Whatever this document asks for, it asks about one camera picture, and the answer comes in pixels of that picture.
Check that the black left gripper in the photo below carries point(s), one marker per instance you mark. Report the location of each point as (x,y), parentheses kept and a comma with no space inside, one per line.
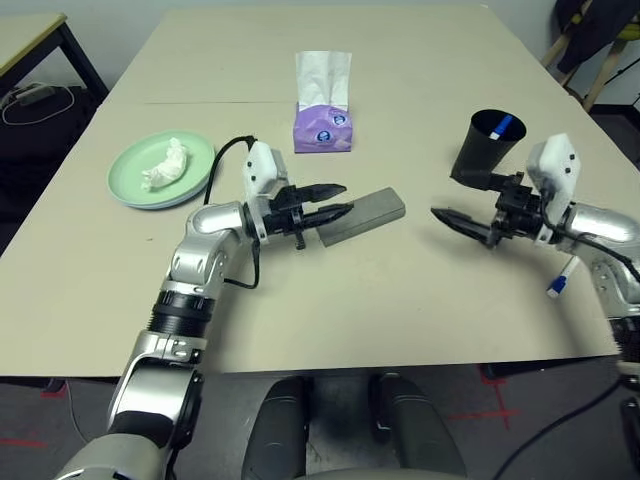
(285,215)

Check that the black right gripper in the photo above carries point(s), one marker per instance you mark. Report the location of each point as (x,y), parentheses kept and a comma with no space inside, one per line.
(517,212)

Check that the grey glasses case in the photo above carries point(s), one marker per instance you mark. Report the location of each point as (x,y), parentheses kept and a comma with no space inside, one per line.
(375,210)

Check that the blue capped marker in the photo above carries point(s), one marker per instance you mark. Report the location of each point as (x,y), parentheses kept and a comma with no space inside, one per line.
(501,126)
(557,286)

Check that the white tissue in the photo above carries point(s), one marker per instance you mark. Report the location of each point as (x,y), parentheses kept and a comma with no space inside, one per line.
(167,167)

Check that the light green plate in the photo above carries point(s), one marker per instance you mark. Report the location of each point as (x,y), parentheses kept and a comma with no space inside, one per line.
(130,170)

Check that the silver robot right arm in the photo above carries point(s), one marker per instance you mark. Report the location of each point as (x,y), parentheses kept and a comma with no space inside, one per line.
(600,225)

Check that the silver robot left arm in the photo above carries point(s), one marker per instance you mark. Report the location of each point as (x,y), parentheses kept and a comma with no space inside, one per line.
(210,225)

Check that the black plastic cup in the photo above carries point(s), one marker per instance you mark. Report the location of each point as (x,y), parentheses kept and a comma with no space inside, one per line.
(480,150)

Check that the purple tissue pack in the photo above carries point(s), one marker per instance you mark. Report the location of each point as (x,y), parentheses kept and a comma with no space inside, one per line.
(322,135)

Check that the wooden leg chair green seat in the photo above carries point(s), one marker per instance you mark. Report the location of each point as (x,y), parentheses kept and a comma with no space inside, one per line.
(600,80)

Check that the black jacket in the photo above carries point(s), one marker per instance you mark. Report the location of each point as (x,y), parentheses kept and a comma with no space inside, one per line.
(590,35)

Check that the dark grey robot left thigh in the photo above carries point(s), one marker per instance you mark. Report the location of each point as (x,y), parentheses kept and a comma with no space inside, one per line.
(275,430)

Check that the dark grey robot thigh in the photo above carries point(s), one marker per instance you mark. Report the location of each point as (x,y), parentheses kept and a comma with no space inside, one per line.
(275,430)
(415,430)

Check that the dark grey robot right thigh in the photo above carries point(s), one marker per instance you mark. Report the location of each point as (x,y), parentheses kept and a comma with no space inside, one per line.
(415,430)

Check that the black bag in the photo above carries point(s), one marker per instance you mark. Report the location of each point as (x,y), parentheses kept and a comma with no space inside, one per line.
(35,145)

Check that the grey power adapter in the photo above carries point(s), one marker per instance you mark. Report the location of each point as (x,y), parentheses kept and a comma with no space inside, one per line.
(31,94)

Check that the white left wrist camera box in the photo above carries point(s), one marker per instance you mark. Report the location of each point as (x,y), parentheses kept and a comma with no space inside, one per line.
(260,165)

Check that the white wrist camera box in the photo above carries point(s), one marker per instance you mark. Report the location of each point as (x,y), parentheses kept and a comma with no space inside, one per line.
(555,160)
(260,165)

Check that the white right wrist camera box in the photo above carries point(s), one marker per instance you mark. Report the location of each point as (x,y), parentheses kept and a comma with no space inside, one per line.
(555,160)

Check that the beige side table black frame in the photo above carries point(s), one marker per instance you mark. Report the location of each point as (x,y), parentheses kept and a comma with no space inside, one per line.
(25,35)

